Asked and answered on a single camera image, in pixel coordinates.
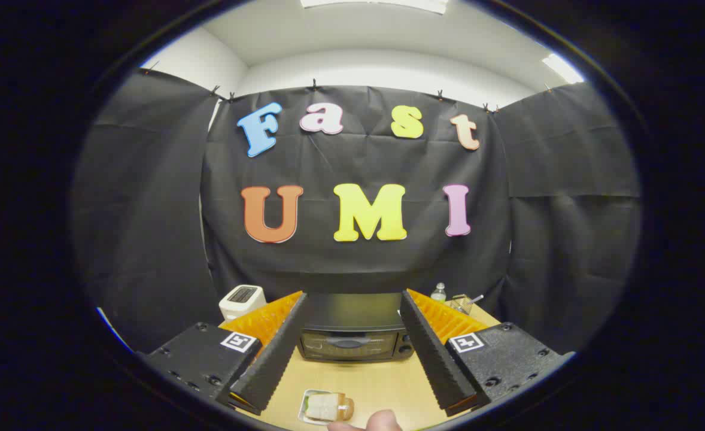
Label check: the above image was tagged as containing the ceiling light panel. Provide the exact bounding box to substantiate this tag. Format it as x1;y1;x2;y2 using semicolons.
300;0;449;15
541;54;585;84

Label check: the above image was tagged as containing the toasted sandwich with lettuce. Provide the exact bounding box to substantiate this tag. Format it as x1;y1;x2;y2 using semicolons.
306;392;355;422

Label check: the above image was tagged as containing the white pop-up toaster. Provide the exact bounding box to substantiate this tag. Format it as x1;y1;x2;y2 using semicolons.
219;285;267;322

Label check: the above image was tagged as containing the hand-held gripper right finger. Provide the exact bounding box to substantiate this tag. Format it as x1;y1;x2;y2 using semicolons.
399;289;575;418

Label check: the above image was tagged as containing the black toaster oven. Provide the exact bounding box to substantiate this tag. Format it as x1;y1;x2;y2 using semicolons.
296;293;416;362

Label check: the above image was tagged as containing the small wire basket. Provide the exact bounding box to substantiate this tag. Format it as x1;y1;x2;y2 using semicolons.
448;293;485;315

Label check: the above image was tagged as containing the black backdrop cloth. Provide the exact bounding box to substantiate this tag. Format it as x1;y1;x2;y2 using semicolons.
71;67;642;355

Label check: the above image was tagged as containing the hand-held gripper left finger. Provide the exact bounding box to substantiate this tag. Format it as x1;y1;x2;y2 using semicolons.
140;292;308;415

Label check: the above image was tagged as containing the white rectangular plastic tray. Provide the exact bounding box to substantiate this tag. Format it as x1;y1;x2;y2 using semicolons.
297;389;353;426

